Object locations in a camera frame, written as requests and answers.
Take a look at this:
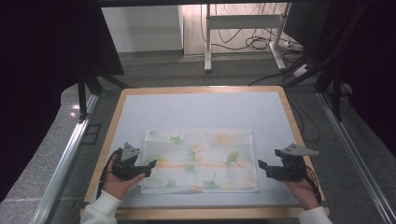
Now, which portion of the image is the white table with wooden rim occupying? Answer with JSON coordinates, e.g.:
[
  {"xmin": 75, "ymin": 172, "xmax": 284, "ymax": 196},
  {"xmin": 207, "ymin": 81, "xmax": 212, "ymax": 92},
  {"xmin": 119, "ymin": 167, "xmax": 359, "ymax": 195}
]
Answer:
[{"xmin": 83, "ymin": 85, "xmax": 331, "ymax": 221}]

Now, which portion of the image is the white cloth with leaf print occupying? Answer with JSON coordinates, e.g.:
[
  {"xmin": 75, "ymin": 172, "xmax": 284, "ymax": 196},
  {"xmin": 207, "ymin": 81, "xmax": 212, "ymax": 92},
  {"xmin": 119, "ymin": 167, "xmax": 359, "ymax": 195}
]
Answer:
[{"xmin": 138, "ymin": 128, "xmax": 261, "ymax": 196}]

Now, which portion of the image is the white power strip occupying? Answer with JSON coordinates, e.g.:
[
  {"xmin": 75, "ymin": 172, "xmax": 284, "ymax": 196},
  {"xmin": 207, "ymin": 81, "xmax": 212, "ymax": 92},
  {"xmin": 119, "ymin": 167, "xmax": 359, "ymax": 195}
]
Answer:
[{"xmin": 291, "ymin": 63, "xmax": 313, "ymax": 78}]

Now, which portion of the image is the tangle of black floor cables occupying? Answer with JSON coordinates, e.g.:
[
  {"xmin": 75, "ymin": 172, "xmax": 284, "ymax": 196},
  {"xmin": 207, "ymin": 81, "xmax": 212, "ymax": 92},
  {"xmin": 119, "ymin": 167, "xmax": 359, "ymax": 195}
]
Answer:
[{"xmin": 214, "ymin": 3, "xmax": 302, "ymax": 52}]

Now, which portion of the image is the person's left hand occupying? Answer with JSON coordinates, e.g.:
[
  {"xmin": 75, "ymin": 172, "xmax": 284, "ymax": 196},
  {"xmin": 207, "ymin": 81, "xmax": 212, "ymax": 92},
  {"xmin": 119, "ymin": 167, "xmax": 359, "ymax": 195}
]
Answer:
[{"xmin": 102, "ymin": 155, "xmax": 147, "ymax": 201}]

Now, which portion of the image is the white cabinet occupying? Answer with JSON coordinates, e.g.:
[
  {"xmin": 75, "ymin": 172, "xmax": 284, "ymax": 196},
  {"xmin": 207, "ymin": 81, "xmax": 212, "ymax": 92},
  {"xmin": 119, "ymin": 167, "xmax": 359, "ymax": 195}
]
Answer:
[{"xmin": 100, "ymin": 5, "xmax": 185, "ymax": 54}]

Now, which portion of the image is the black metal stand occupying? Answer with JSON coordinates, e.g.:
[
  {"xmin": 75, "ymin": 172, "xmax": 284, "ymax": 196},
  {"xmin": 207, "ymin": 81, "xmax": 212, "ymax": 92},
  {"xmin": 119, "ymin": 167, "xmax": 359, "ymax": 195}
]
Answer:
[
  {"xmin": 284, "ymin": 0, "xmax": 354, "ymax": 123},
  {"xmin": 77, "ymin": 66, "xmax": 130, "ymax": 121}
]

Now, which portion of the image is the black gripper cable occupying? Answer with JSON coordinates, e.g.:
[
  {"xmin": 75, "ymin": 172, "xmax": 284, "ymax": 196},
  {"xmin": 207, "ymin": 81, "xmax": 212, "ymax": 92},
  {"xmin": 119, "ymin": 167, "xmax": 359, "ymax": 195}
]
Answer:
[
  {"xmin": 95, "ymin": 147, "xmax": 123, "ymax": 201},
  {"xmin": 303, "ymin": 163, "xmax": 323, "ymax": 205}
]

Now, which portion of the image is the black floor cable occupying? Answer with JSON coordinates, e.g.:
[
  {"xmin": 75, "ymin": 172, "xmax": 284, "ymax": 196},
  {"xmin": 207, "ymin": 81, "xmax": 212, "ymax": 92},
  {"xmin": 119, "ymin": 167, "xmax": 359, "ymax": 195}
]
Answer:
[{"xmin": 248, "ymin": 72, "xmax": 322, "ymax": 145}]

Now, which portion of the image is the person's right hand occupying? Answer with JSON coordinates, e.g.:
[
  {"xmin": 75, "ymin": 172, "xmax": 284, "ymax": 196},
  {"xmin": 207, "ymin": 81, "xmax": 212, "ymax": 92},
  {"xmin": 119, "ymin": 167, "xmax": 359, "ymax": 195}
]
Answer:
[{"xmin": 277, "ymin": 174, "xmax": 322, "ymax": 211}]

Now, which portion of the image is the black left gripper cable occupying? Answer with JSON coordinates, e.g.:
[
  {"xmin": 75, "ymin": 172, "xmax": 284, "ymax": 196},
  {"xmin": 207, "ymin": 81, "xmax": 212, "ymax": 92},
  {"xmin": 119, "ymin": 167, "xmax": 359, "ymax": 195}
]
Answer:
[{"xmin": 95, "ymin": 147, "xmax": 123, "ymax": 201}]

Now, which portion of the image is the aluminium rail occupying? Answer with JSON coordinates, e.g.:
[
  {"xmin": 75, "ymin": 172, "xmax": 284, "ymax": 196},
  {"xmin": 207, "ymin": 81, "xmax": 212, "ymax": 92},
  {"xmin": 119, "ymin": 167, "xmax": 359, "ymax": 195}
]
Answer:
[
  {"xmin": 316, "ymin": 91, "xmax": 396, "ymax": 224},
  {"xmin": 30, "ymin": 92, "xmax": 100, "ymax": 224}
]

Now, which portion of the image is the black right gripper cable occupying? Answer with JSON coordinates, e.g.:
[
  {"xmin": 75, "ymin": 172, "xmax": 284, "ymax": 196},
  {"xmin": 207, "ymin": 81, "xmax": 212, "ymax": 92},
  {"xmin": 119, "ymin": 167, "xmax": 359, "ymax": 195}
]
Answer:
[{"xmin": 303, "ymin": 163, "xmax": 323, "ymax": 205}]

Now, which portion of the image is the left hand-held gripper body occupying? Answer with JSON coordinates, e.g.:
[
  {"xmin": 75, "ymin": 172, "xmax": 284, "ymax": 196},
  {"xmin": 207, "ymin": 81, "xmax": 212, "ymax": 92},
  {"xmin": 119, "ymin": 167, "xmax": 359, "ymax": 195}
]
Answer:
[{"xmin": 110, "ymin": 142, "xmax": 148, "ymax": 182}]

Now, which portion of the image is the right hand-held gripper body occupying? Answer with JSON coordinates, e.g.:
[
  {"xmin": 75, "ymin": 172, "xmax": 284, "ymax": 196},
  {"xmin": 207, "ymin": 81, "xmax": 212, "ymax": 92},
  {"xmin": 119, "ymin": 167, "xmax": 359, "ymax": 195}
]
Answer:
[{"xmin": 270, "ymin": 143, "xmax": 320, "ymax": 182}]

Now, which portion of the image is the white metal desk frame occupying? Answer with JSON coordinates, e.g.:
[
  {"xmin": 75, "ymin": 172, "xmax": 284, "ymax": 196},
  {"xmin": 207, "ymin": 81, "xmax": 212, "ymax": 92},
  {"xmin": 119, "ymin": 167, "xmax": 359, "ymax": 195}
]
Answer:
[{"xmin": 203, "ymin": 3, "xmax": 292, "ymax": 74}]

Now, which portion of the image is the black curtain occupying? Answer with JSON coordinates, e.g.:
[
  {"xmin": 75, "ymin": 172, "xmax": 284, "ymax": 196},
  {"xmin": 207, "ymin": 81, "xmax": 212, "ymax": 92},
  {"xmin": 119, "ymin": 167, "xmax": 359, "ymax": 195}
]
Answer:
[
  {"xmin": 0, "ymin": 0, "xmax": 126, "ymax": 203},
  {"xmin": 311, "ymin": 0, "xmax": 396, "ymax": 158}
]

